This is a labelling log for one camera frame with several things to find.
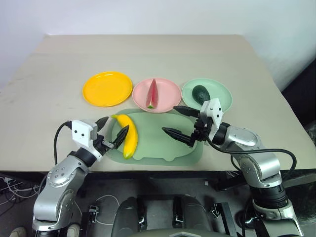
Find dark green avocado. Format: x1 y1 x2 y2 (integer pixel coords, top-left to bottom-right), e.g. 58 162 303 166
192 85 211 103

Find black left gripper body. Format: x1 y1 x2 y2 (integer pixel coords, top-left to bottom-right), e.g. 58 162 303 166
95 134 117 156

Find white shoe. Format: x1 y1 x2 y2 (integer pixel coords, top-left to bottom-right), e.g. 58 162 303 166
9 227 27 237
67 223 81 237

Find dark rounded shape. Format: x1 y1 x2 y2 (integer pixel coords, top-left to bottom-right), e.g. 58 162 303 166
180 196 213 234
111 197 149 237

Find red watermelon slice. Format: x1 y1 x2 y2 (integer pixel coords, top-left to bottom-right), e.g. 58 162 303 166
145 78 159 110

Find yellow banana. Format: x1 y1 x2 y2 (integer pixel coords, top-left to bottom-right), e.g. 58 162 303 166
110 114 139 159

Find yellow plastic plate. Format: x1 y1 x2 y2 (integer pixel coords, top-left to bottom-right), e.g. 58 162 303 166
82 71 133 108

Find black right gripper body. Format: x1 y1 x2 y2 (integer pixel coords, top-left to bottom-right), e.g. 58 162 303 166
189 113 213 148

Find white floor cables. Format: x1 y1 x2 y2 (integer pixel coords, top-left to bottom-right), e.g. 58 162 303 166
0 175 40 206

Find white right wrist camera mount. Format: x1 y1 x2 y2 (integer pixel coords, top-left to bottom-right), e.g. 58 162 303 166
199 98 225 129

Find pink plastic plate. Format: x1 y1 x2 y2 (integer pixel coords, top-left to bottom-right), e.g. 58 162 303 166
132 78 182 114

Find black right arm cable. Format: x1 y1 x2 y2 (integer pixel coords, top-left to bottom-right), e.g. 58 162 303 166
205 137 296 180

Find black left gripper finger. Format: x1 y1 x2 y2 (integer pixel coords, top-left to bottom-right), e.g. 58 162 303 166
96 117 109 133
114 125 130 150

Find green plastic plate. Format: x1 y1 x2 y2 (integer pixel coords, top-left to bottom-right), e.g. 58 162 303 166
181 78 233 111

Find white looped cable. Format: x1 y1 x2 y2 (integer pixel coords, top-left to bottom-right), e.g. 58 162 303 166
95 194 122 216

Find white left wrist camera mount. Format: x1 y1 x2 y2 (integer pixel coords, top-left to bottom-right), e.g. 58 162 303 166
71 119 103 162

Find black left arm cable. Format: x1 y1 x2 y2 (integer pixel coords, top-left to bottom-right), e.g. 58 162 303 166
53 120 73 166

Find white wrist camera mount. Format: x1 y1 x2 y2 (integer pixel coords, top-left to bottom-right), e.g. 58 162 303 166
199 98 225 129
71 119 103 162

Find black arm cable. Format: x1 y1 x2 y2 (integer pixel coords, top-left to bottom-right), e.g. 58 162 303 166
53 120 73 166
205 137 296 180

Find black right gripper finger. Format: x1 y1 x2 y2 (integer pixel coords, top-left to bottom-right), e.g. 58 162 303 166
173 105 199 119
161 127 194 146

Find pale green silicone mat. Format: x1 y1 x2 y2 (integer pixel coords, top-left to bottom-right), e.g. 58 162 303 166
105 108 204 166

